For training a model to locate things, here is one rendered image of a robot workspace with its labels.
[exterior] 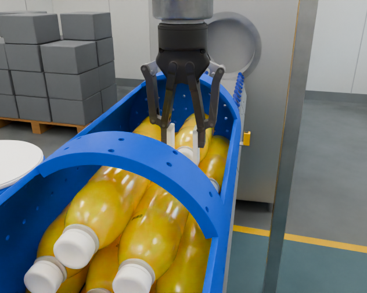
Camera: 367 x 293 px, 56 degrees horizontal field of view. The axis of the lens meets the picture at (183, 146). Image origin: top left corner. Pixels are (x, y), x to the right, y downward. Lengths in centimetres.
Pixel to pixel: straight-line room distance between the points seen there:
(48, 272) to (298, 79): 114
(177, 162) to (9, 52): 361
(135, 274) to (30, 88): 360
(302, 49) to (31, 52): 290
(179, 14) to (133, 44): 497
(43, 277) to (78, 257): 6
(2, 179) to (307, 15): 107
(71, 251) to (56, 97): 342
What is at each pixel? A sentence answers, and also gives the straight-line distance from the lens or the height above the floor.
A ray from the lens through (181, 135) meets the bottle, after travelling 65.
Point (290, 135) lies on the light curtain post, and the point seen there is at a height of 88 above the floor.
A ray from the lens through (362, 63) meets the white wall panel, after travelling 515.
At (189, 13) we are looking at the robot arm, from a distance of 51.
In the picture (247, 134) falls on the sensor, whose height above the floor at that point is 94.
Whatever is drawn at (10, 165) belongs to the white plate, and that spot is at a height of 104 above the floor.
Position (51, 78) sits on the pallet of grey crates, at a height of 62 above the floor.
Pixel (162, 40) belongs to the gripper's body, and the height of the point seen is 133.
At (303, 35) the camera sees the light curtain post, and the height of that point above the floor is 125.
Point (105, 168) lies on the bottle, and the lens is 45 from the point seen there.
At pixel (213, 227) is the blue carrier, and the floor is 115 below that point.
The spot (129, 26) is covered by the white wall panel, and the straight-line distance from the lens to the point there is 546.
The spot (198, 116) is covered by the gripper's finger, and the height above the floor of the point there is 121.
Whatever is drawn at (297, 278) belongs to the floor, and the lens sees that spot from 207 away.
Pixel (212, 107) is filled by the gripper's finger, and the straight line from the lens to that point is 55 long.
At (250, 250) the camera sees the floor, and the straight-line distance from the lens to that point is 217.
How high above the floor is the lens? 139
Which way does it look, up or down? 24 degrees down
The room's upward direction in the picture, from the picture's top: straight up
